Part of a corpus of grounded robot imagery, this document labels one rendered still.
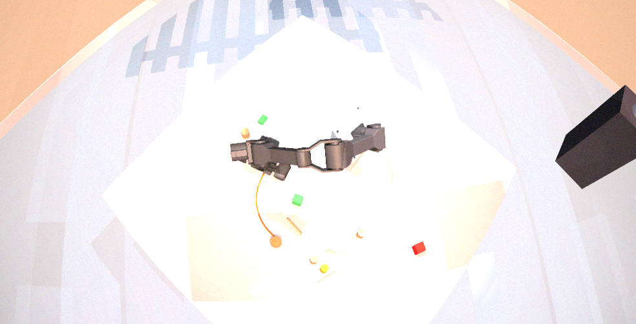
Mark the round wooden button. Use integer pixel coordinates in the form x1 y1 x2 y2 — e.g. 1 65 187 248
270 236 281 248

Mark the red block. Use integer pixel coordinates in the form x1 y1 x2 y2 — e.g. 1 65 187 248
412 241 426 255

